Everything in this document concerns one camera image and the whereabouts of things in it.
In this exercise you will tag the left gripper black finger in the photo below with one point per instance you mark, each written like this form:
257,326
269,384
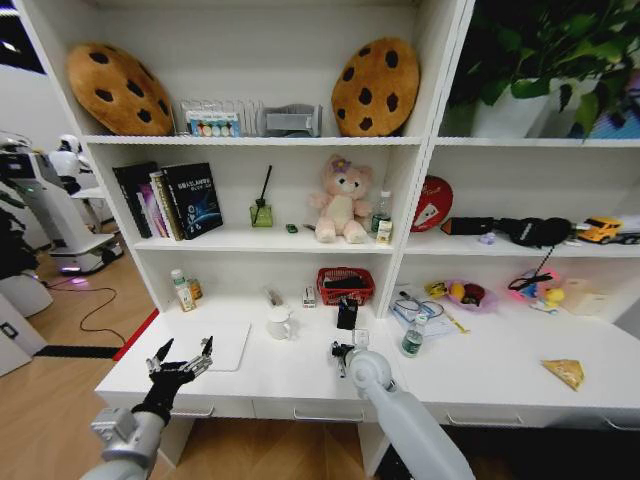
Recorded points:
204,361
161,356

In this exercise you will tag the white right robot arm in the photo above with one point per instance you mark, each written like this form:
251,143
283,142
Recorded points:
402,417

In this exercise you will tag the white rectangular mat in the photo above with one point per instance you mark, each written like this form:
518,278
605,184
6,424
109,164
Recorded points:
227,345

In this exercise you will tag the red floor tape strip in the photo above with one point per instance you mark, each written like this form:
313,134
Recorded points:
137,332

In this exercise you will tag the red plastic basket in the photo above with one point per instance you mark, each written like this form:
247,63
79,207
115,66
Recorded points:
370,292

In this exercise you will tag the black item in basket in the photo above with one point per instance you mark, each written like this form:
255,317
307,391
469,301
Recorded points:
344,283

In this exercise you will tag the small white box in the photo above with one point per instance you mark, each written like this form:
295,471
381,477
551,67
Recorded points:
309,297

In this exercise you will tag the white mug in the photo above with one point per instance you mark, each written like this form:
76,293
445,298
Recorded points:
278,324

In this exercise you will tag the water bottle with green label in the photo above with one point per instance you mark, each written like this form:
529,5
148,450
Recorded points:
413,340

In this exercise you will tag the small amber bottle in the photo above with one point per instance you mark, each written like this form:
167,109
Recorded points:
196,289

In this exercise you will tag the white shelf desk unit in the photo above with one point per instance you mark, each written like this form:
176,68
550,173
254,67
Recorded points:
300,250

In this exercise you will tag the black floor tape strip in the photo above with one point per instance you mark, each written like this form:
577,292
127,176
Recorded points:
75,352

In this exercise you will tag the yellow snack packet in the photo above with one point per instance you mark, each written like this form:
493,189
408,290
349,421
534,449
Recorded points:
435,290

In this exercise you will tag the small cream drink carton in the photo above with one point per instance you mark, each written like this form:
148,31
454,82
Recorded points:
384,232

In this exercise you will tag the stack of papers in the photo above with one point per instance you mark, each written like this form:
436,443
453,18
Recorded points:
442,325

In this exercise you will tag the small dark clip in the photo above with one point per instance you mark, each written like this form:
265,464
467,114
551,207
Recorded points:
309,227

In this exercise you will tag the small green toy car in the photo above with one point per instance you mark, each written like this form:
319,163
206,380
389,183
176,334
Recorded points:
291,228

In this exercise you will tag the yellow pen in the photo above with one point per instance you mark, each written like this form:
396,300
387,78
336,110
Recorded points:
457,321

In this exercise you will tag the pink plush cat toy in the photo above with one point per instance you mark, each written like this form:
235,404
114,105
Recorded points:
342,205

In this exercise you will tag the water bottle with white cap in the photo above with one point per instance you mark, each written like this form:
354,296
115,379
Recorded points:
382,210

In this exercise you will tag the purple bowl of fruit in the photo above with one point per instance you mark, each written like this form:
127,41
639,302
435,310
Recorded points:
472,296

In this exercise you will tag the green reed diffuser bottle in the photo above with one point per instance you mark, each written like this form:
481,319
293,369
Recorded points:
261,215

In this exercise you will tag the pink purple book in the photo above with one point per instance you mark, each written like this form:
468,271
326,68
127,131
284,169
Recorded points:
152,212

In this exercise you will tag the white floor cabinet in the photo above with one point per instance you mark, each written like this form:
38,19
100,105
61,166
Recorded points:
17,330

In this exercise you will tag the gold spined book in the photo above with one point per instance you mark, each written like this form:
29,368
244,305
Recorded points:
166,207

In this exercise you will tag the black rectangular box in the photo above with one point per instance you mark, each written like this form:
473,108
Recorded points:
467,226

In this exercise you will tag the black book with blue print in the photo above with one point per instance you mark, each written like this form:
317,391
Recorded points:
197,200

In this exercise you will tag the small purple toy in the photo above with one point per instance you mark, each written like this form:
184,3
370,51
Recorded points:
487,238

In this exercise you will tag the plain black book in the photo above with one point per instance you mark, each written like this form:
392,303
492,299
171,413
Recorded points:
129,195

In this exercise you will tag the white wheeled background robot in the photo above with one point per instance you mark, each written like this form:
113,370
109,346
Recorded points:
50,210

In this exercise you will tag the black pouch bag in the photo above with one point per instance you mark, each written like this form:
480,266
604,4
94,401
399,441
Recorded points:
535,231

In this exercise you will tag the yellow rubber duck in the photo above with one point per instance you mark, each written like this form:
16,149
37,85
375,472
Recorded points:
555,296

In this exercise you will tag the white humanoid background robot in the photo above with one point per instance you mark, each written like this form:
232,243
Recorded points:
67,160

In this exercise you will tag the wrapped triangular sandwich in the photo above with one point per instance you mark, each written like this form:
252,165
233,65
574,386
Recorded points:
565,372

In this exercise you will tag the clear plastic file rack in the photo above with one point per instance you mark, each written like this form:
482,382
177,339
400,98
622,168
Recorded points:
250,112

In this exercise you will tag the brown cookie pillow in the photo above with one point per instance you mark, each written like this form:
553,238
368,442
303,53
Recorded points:
375,87
117,90

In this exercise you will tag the box of coloured eggs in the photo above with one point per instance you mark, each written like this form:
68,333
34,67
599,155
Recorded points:
212,125

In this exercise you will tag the beige cardboard box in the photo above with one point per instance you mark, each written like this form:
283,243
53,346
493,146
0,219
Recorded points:
585,297

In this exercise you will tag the white plant pot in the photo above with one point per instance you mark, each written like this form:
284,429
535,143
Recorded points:
505,115

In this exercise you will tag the yellow toy truck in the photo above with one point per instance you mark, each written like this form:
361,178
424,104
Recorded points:
600,230

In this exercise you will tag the green leafy plant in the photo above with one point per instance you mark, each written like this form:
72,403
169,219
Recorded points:
540,40

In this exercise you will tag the colourful striped object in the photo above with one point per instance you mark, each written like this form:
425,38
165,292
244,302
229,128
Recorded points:
620,115

